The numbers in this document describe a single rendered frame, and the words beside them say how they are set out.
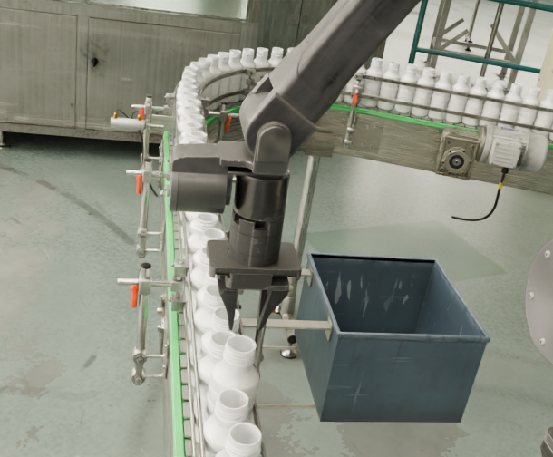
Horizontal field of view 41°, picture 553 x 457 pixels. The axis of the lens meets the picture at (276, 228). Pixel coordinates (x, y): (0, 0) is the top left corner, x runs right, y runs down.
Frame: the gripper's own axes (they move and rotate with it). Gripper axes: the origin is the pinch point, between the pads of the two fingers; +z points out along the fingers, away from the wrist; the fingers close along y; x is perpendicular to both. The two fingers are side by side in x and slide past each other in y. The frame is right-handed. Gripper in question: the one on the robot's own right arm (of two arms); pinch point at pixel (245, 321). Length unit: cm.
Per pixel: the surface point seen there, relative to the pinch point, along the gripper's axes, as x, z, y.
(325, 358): -44, 39, -25
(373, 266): -69, 31, -41
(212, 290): -19.3, 7.8, 1.8
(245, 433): 9.7, 8.5, 0.3
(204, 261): -28.1, 8.0, 2.4
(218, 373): 0.5, 7.3, 2.6
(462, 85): -159, 11, -94
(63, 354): -155, 122, 37
